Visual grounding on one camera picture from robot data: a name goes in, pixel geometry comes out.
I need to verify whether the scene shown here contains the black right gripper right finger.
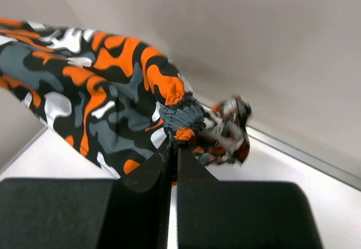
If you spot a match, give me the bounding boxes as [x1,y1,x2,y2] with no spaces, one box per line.
[177,147,322,248]

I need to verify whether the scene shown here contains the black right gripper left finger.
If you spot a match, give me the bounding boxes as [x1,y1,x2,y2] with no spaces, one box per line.
[1,145,170,248]

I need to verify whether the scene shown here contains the orange camouflage shorts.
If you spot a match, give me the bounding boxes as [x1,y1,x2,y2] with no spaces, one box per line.
[1,18,252,178]

